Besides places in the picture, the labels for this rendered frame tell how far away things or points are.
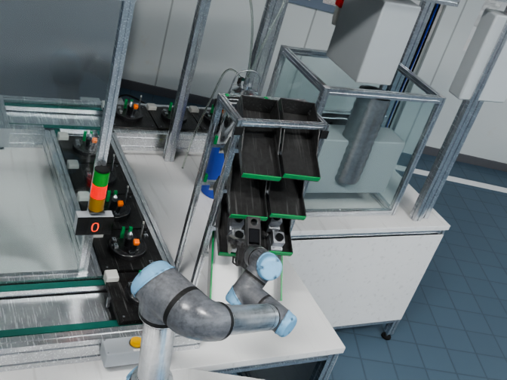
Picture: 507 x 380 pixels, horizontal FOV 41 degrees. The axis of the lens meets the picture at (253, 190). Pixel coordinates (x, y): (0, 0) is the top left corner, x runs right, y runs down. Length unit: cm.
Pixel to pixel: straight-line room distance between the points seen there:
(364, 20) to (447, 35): 318
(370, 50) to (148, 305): 178
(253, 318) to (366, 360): 228
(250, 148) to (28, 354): 95
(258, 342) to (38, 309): 79
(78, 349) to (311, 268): 151
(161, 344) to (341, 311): 211
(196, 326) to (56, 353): 76
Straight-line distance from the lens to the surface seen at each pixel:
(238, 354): 247
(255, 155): 221
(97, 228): 231
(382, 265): 369
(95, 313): 241
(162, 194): 317
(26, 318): 237
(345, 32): 321
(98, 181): 220
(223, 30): 599
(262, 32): 328
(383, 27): 305
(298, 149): 231
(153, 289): 164
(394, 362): 410
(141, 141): 346
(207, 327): 161
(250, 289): 198
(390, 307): 399
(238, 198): 228
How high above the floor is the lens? 256
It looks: 30 degrees down
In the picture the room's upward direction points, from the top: 17 degrees clockwise
